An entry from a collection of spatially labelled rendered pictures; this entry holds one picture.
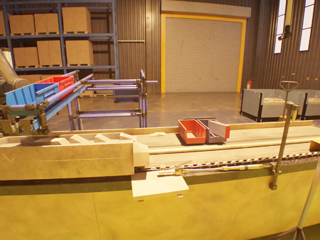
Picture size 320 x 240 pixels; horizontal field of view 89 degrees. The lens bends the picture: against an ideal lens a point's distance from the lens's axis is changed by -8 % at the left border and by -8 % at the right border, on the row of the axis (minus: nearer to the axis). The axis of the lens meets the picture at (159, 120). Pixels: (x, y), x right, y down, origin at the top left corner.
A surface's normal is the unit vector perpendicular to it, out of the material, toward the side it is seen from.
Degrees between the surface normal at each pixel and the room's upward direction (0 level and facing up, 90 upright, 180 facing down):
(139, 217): 90
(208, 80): 90
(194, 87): 90
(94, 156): 80
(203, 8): 90
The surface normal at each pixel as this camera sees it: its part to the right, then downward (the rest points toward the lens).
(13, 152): 0.13, 0.11
